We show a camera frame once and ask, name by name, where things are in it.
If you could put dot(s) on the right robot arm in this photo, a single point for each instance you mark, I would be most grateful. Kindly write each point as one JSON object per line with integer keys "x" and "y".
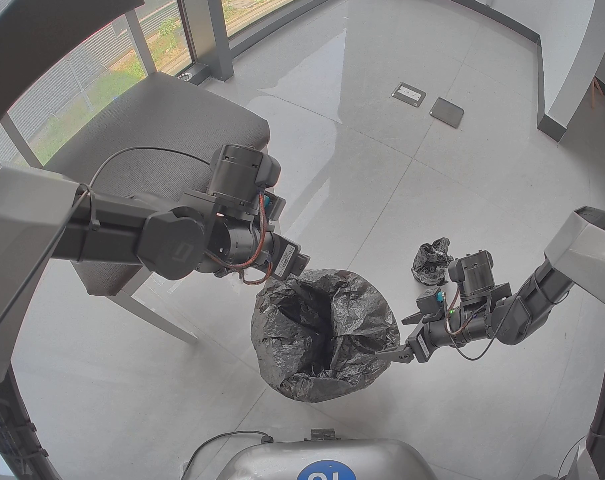
{"x": 582, "y": 248}

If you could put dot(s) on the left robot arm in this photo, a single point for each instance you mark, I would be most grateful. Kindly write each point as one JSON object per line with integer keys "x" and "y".
{"x": 27, "y": 218}

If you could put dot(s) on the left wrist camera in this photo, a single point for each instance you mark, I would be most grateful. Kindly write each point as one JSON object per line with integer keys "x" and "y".
{"x": 270, "y": 173}

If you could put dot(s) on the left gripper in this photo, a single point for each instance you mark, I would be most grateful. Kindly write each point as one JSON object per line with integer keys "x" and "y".
{"x": 282, "y": 258}

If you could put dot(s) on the black plastic bag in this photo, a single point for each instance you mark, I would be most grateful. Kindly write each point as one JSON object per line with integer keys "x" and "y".
{"x": 292, "y": 348}

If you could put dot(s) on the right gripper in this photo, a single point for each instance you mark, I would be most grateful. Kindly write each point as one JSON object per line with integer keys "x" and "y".
{"x": 440, "y": 333}

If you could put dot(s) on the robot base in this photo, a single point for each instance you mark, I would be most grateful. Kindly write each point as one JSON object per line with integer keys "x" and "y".
{"x": 332, "y": 460}

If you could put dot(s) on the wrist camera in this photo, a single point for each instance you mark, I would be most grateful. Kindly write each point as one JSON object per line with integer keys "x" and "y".
{"x": 270, "y": 173}
{"x": 429, "y": 302}

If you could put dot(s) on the black plastic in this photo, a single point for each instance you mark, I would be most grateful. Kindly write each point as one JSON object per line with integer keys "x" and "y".
{"x": 430, "y": 265}

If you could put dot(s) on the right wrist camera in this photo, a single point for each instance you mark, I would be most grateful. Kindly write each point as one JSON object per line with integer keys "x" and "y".
{"x": 429, "y": 302}

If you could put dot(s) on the grey padded chair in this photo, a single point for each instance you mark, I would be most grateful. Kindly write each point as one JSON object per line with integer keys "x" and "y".
{"x": 147, "y": 118}

